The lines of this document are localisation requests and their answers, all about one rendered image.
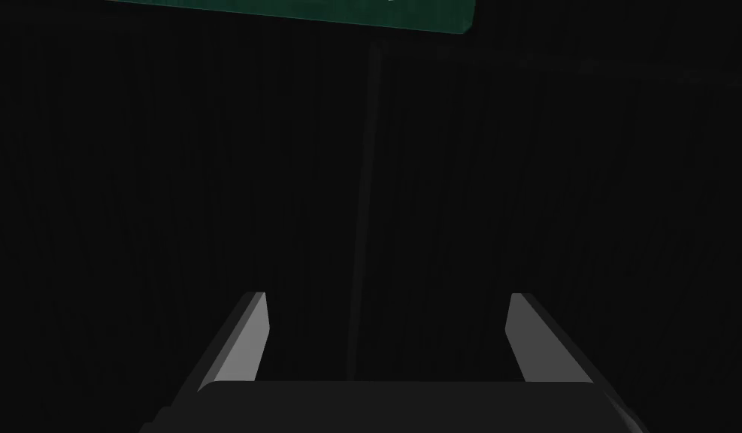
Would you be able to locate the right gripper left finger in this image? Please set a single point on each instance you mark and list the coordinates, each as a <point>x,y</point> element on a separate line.
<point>241,349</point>

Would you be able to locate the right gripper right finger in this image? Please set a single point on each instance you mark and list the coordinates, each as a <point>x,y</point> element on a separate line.
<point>542,349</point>

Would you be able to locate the dark green flat book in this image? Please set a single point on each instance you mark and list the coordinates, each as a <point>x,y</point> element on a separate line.
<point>346,11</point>

